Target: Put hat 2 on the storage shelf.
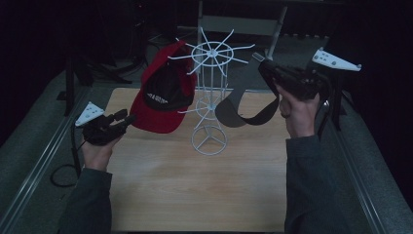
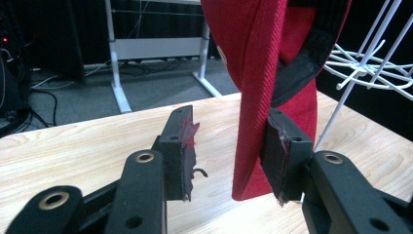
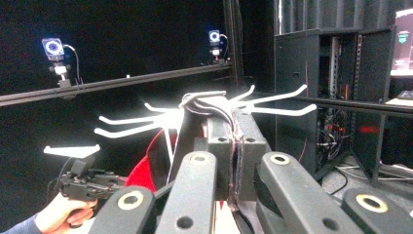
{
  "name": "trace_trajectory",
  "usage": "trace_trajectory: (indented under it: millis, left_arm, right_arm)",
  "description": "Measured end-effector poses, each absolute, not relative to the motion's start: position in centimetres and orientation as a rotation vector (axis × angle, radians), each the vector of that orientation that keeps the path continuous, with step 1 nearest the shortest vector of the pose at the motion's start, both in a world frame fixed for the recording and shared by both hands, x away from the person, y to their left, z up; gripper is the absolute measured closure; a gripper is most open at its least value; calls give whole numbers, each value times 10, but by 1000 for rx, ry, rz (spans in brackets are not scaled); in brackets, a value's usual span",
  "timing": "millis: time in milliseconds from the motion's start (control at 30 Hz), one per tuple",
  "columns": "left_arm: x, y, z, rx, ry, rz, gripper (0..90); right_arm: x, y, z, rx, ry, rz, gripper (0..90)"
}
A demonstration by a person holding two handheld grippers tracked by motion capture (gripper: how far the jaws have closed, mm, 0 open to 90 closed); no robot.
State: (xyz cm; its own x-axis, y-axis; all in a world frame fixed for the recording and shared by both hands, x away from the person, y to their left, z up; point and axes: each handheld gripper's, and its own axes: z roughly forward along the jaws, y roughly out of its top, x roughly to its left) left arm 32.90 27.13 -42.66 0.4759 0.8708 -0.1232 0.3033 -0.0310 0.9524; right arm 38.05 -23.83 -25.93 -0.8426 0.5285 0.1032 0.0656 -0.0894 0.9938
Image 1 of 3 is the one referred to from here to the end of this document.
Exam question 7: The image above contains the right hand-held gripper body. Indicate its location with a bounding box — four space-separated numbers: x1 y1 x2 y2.
261 47 362 101

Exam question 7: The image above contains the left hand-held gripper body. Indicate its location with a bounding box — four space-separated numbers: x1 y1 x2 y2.
74 100 129 146

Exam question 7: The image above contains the red cap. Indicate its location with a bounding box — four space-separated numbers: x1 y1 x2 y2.
130 40 199 135

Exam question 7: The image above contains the white wire hat rack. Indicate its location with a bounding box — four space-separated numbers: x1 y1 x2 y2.
167 26 256 157

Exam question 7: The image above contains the grey cap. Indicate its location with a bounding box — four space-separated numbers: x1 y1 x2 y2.
214 52 281 129

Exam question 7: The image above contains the person's left hand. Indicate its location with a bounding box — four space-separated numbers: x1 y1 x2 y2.
80 135 124 173

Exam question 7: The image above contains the person's right hand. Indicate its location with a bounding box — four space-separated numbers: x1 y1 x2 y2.
275 82 321 139

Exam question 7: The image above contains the black stand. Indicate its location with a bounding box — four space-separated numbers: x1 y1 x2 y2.
56 58 78 117
329 69 347 132

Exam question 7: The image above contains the grey metal stand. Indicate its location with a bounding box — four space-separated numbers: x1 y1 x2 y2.
196 0 289 61

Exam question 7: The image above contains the black cable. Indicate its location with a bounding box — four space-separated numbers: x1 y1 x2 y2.
50 123 88 189

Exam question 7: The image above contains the aluminium frame rail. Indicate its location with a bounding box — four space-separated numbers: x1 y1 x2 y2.
337 94 391 234
0 87 93 234

